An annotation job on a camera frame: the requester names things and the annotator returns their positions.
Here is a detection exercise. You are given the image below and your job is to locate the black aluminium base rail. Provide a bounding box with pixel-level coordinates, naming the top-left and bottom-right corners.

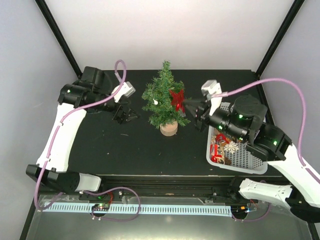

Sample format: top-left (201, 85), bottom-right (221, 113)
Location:
top-left (37, 174), bottom-right (291, 203)

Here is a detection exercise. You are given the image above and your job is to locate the right black frame post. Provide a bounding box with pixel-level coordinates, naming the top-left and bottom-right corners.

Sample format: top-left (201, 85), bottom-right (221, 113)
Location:
top-left (255, 0), bottom-right (305, 78)

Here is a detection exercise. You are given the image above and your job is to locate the white snowflake ornament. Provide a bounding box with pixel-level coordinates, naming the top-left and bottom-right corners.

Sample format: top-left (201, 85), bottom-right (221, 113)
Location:
top-left (223, 141), bottom-right (240, 154)

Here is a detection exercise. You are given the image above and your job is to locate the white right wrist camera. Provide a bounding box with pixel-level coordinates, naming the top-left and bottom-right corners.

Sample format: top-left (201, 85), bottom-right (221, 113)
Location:
top-left (201, 80), bottom-right (222, 116)

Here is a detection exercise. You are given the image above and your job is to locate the black frame post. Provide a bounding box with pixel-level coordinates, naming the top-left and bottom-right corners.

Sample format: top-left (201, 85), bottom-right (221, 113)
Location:
top-left (255, 0), bottom-right (305, 78)
top-left (35, 0), bottom-right (82, 77)

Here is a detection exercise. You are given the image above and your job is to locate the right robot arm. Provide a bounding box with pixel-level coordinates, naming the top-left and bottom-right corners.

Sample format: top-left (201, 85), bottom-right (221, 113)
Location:
top-left (182, 95), bottom-right (320, 223)

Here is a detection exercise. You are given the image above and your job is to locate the white slotted cable duct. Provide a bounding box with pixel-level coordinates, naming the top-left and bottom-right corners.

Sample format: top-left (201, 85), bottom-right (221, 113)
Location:
top-left (45, 202), bottom-right (232, 217)

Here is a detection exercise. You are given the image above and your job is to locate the controller circuit board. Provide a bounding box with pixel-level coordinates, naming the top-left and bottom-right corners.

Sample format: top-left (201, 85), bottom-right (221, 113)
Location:
top-left (91, 203), bottom-right (110, 212)
top-left (231, 203), bottom-right (258, 213)

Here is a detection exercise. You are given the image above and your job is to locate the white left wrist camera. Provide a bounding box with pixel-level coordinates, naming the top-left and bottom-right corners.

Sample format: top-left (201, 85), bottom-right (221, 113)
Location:
top-left (114, 81), bottom-right (136, 103)

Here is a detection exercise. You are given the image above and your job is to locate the gold merry christmas sign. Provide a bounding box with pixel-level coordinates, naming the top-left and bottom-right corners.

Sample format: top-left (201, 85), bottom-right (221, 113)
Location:
top-left (209, 135), bottom-right (232, 166)

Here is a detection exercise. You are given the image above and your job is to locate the white perforated plastic basket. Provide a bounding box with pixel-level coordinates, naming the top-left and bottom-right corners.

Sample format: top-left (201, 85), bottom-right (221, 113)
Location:
top-left (205, 101), bottom-right (268, 175)

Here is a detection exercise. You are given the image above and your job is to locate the right controller circuit board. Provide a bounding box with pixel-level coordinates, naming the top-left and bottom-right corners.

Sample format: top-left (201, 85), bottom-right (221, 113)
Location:
top-left (231, 203), bottom-right (258, 213)

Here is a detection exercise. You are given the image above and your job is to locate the round wooden tree base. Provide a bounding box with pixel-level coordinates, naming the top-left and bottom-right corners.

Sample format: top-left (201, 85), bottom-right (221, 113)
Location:
top-left (160, 121), bottom-right (178, 137)

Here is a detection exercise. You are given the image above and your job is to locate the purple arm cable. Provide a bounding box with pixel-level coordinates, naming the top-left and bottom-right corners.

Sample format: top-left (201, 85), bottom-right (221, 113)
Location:
top-left (212, 77), bottom-right (320, 183)
top-left (33, 59), bottom-right (127, 210)

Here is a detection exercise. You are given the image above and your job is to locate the red star ornament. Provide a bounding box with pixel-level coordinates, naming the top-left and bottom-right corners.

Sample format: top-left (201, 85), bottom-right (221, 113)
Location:
top-left (169, 89), bottom-right (185, 113)

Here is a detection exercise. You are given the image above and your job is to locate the left black frame post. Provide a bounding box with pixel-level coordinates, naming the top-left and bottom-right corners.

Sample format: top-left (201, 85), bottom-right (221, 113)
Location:
top-left (35, 0), bottom-right (82, 77)

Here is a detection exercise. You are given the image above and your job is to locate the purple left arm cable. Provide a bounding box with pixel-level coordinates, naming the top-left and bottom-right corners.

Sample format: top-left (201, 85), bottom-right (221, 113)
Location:
top-left (33, 59), bottom-right (127, 210)

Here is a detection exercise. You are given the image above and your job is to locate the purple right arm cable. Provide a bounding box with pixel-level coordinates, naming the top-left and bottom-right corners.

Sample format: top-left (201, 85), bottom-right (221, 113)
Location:
top-left (212, 77), bottom-right (320, 183)

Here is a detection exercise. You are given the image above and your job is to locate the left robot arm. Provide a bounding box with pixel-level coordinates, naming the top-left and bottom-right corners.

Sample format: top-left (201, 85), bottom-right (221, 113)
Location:
top-left (26, 66), bottom-right (139, 200)

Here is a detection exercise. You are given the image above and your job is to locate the left controller circuit board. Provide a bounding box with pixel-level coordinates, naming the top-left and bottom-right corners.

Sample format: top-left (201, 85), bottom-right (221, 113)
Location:
top-left (91, 203), bottom-right (110, 212)

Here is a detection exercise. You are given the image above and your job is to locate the small green christmas tree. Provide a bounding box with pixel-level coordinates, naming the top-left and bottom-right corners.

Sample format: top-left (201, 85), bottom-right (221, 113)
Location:
top-left (141, 60), bottom-right (190, 129)

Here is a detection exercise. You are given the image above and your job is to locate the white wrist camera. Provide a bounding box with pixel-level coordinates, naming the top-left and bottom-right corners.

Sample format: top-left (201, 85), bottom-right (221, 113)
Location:
top-left (201, 80), bottom-right (222, 116)
top-left (114, 81), bottom-right (136, 103)

